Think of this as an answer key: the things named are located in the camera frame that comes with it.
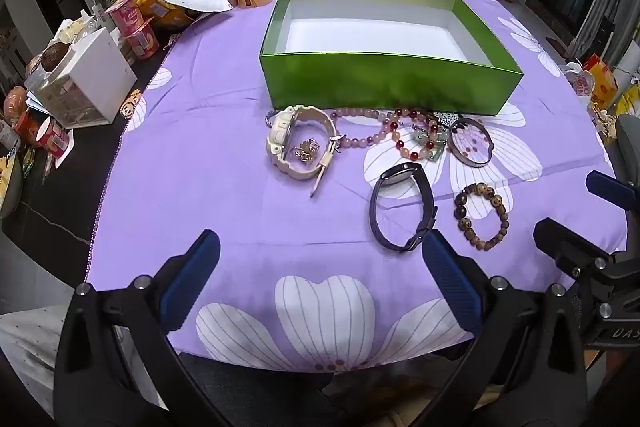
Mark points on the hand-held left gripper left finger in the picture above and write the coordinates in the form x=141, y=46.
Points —
x=192, y=279

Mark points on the purple floral tablecloth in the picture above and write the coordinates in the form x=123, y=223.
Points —
x=200, y=157

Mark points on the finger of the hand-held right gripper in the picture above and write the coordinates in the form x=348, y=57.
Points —
x=611, y=189
x=567, y=244

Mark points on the silver bangle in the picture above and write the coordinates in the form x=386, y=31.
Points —
x=459, y=155

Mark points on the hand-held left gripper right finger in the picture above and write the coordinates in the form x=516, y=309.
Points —
x=450, y=279

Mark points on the white square box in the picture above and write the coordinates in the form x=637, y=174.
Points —
x=105, y=72

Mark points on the cream wrist watch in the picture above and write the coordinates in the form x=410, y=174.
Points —
x=280, y=132

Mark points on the green cardboard box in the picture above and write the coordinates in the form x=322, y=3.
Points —
x=390, y=77

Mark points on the yellow plastic bag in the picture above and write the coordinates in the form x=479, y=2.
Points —
x=630, y=102

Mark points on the black wrist watch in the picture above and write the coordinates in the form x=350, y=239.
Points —
x=427, y=197

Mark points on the orange paper bag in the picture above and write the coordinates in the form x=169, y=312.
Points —
x=600, y=79

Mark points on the yellow snack bag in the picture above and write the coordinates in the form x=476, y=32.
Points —
x=167, y=14

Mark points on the pink yogurt cup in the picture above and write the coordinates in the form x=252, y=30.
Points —
x=125, y=14
x=142, y=39

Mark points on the brown round fruit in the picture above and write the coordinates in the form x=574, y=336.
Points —
x=54, y=57

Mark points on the white and red snack bag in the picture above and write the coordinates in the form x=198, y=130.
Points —
x=580, y=82

